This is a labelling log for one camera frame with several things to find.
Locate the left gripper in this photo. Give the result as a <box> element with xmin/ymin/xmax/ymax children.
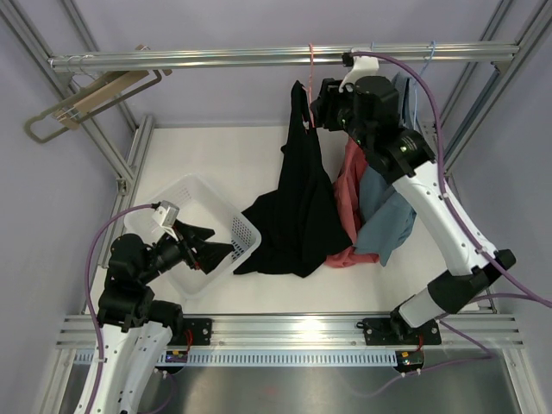
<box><xmin>138</xmin><ymin>219</ymin><xmax>234</xmax><ymax>284</ymax></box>

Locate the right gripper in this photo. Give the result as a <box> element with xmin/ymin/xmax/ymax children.
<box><xmin>309</xmin><ymin>79</ymin><xmax>373</xmax><ymax>152</ymax></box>

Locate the pink wire hanger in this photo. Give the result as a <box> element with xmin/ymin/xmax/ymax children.
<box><xmin>306</xmin><ymin>43</ymin><xmax>316</xmax><ymax>129</ymax></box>

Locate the red t shirt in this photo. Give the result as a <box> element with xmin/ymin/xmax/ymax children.
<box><xmin>324</xmin><ymin>138</ymin><xmax>379</xmax><ymax>268</ymax></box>

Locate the black t shirt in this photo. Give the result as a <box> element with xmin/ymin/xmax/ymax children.
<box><xmin>234</xmin><ymin>81</ymin><xmax>352</xmax><ymax>278</ymax></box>

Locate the blue t shirt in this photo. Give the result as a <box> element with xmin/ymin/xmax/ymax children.
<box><xmin>349</xmin><ymin>76</ymin><xmax>417</xmax><ymax>266</ymax></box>

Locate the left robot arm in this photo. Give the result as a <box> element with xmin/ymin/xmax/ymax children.
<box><xmin>75</xmin><ymin>221</ymin><xmax>234</xmax><ymax>413</ymax></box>

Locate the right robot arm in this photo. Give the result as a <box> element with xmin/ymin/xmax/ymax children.
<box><xmin>310</xmin><ymin>76</ymin><xmax>516</xmax><ymax>343</ymax></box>

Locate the wooden hanger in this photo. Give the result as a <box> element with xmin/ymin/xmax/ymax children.
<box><xmin>52</xmin><ymin>69</ymin><xmax>173</xmax><ymax>132</ymax></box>

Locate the olive flat hanger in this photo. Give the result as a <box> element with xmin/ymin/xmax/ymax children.
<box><xmin>22</xmin><ymin>71</ymin><xmax>164</xmax><ymax>143</ymax></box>

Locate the white laundry basket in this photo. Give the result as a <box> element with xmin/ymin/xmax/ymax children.
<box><xmin>124</xmin><ymin>174</ymin><xmax>261</xmax><ymax>299</ymax></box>

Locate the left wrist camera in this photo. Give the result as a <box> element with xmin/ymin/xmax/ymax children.
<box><xmin>152</xmin><ymin>200</ymin><xmax>179</xmax><ymax>240</ymax></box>

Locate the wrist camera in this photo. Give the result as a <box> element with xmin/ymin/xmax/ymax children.
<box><xmin>338</xmin><ymin>49</ymin><xmax>380</xmax><ymax>92</ymax></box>
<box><xmin>152</xmin><ymin>200</ymin><xmax>179</xmax><ymax>240</ymax></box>

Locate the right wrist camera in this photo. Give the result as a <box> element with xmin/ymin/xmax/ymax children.
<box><xmin>338</xmin><ymin>49</ymin><xmax>380</xmax><ymax>92</ymax></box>

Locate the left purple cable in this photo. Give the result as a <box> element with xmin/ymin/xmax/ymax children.
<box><xmin>84</xmin><ymin>204</ymin><xmax>178</xmax><ymax>414</ymax></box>

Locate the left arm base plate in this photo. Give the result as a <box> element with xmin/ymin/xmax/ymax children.
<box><xmin>169</xmin><ymin>317</ymin><xmax>213</xmax><ymax>347</ymax></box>

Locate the white slotted cable duct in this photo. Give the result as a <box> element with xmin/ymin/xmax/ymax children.
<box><xmin>73</xmin><ymin>349</ymin><xmax>398</xmax><ymax>367</ymax></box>

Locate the aluminium hanging rail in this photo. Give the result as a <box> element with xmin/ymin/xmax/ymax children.
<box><xmin>48</xmin><ymin>41</ymin><xmax>519</xmax><ymax>73</ymax></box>

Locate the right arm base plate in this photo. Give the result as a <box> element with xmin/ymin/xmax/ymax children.
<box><xmin>355</xmin><ymin>317</ymin><xmax>442</xmax><ymax>346</ymax></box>

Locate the front aluminium rail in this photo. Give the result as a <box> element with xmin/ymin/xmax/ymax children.
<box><xmin>55</xmin><ymin>313</ymin><xmax>525</xmax><ymax>348</ymax></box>

